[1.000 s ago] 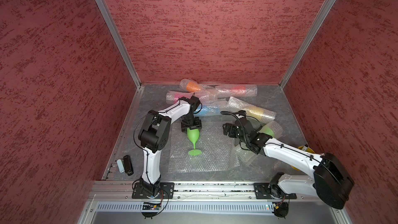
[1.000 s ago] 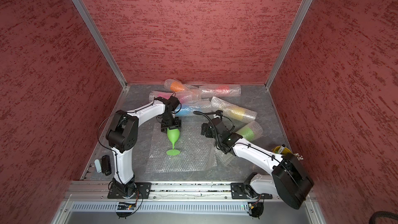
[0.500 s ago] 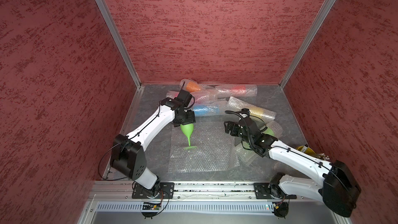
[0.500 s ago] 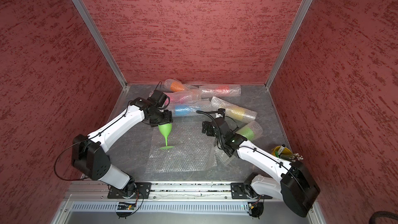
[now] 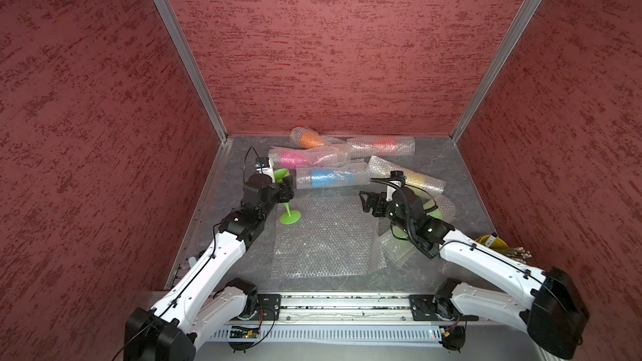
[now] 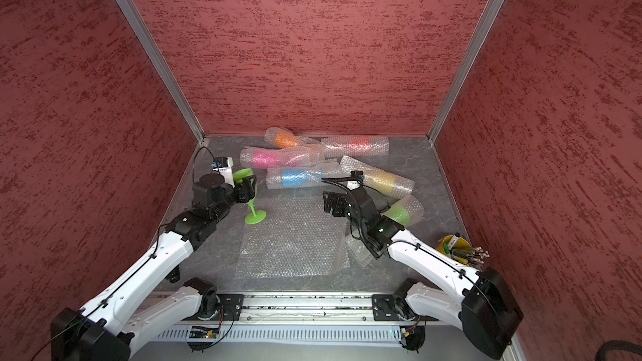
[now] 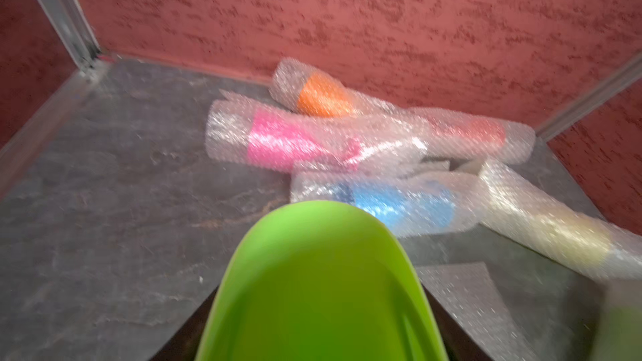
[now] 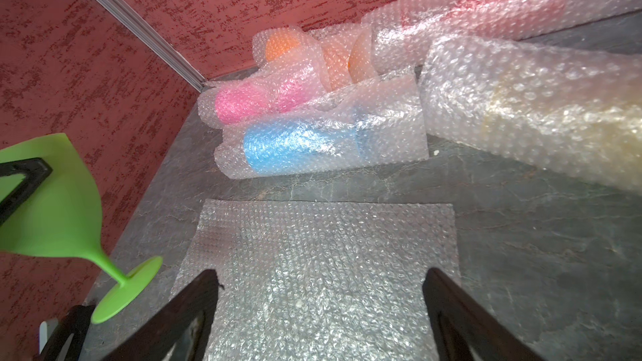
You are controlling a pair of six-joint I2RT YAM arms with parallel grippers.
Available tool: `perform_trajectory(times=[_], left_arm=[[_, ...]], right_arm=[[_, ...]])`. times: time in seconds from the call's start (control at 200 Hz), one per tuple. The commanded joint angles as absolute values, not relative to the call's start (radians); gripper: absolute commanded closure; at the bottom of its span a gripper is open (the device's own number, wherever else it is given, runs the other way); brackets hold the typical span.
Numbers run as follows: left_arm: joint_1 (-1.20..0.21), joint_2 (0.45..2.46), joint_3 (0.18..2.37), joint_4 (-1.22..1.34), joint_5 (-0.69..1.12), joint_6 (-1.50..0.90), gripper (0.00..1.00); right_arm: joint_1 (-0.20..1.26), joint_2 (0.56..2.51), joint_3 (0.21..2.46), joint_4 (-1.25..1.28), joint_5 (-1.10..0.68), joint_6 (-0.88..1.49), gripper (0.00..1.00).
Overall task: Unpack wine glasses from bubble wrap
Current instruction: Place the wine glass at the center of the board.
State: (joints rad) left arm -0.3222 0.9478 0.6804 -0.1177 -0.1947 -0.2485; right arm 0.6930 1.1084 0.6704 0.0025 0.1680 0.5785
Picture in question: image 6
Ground pink glass in bubble wrap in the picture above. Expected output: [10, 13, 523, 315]
[240, 146, 323, 169]

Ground blue glass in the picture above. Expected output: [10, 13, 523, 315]
[266, 162, 344, 190]

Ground black hose bottom right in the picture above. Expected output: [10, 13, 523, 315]
[594, 340, 642, 361]

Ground right aluminium corner post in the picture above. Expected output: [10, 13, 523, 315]
[427, 0, 505, 145]

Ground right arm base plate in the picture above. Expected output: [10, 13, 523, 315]
[371, 294, 417, 322]

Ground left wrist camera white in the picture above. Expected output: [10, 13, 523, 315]
[212, 157, 235, 187]

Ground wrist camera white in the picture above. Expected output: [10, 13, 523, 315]
[350, 170, 364, 184]
[212, 157, 235, 187]

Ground white slotted cable duct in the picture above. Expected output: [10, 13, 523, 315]
[154, 325, 401, 347]

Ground dark green glass in wrap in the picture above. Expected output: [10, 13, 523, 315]
[345, 194, 426, 267]

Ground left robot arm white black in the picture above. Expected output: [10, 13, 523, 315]
[51, 170, 257, 360]

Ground clear bubble wrap sheet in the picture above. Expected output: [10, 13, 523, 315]
[235, 196, 349, 279]

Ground light green wine glass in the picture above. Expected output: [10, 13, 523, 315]
[233, 169, 267, 225]

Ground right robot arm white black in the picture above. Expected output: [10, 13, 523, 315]
[323, 187, 523, 360]

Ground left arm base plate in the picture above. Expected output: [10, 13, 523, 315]
[184, 293, 245, 322]

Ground left base wiring board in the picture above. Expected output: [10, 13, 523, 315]
[187, 326, 221, 352]

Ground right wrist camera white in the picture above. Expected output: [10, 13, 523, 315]
[350, 170, 364, 184]

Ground orange glass in bubble wrap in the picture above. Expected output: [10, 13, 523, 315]
[264, 126, 325, 160]

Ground aluminium front rail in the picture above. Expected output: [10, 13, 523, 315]
[102, 290, 510, 324]

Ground red glass in bubble wrap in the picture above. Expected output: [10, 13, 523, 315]
[321, 135, 390, 158]

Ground left aluminium corner post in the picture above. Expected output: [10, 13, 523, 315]
[115, 0, 206, 143]

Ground yellow glass in bubble wrap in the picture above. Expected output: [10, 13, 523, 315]
[339, 155, 416, 199]

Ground aluminium corner post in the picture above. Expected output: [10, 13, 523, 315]
[115, 0, 206, 143]
[427, 0, 505, 145]

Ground right base wiring plug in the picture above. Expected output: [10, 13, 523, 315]
[400, 327, 426, 352]

